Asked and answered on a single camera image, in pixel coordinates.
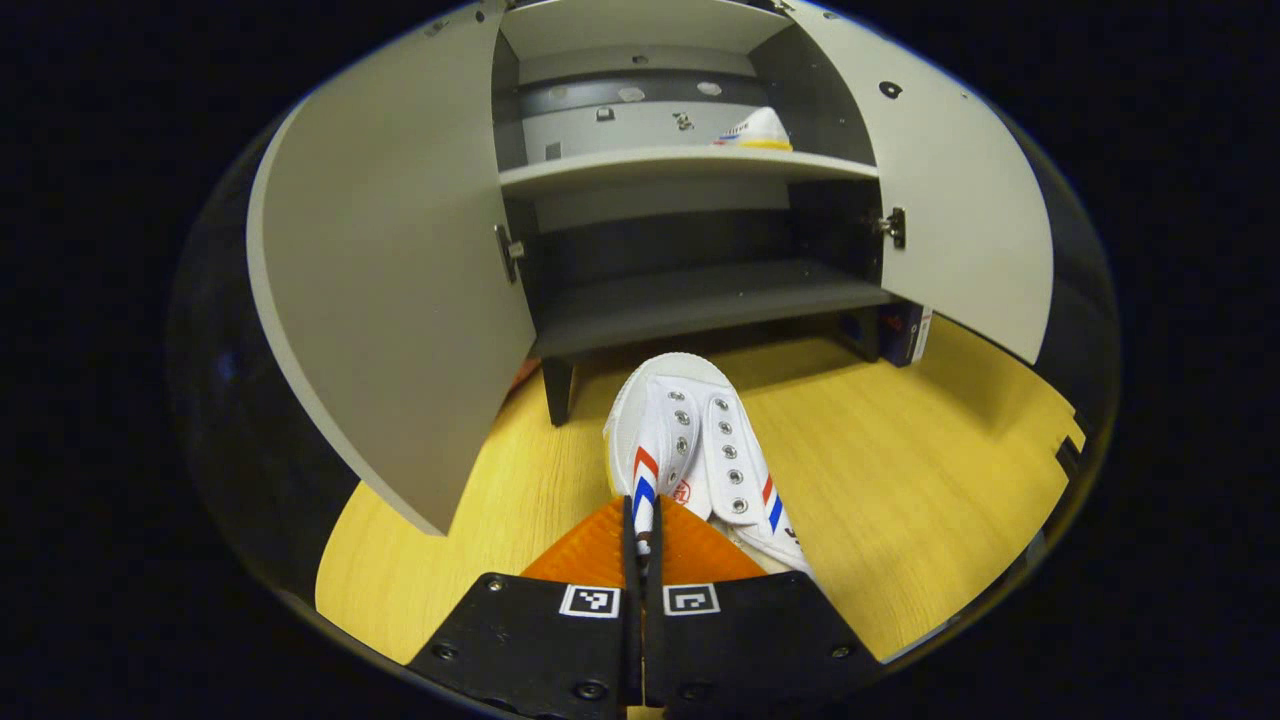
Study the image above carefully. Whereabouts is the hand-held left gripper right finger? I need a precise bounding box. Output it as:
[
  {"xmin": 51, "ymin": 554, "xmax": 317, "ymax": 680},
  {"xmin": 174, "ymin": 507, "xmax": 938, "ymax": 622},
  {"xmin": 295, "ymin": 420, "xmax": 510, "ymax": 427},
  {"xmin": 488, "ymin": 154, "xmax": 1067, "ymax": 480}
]
[{"xmin": 643, "ymin": 495, "xmax": 888, "ymax": 720}]

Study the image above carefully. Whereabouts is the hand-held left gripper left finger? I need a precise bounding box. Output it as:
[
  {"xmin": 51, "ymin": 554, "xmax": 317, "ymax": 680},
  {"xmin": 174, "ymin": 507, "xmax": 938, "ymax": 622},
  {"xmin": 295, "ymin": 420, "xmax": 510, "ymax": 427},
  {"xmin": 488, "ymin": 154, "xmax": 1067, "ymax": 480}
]
[{"xmin": 406, "ymin": 495, "xmax": 642, "ymax": 720}]

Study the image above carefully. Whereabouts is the white canvas shoe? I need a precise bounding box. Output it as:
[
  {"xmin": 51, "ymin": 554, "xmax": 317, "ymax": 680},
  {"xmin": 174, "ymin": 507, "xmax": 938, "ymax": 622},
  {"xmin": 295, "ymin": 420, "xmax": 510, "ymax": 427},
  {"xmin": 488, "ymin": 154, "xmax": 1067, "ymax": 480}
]
[
  {"xmin": 603, "ymin": 352, "xmax": 816, "ymax": 581},
  {"xmin": 712, "ymin": 106, "xmax": 794, "ymax": 153}
]

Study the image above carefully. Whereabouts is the white cabinet door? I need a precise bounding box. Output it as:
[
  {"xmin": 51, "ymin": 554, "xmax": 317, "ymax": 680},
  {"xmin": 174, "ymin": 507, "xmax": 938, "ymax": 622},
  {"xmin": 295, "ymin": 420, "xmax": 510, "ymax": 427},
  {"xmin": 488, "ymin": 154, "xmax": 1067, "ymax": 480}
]
[
  {"xmin": 247, "ymin": 8, "xmax": 538, "ymax": 537},
  {"xmin": 788, "ymin": 3, "xmax": 1055, "ymax": 366}
]

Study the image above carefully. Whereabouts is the black backdrop cloth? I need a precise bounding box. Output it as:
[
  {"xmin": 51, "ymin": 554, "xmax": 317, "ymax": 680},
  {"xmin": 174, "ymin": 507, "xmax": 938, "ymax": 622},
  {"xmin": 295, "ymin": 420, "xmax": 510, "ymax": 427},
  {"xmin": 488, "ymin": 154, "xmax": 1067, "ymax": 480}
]
[{"xmin": 165, "ymin": 95, "xmax": 1123, "ymax": 611}]

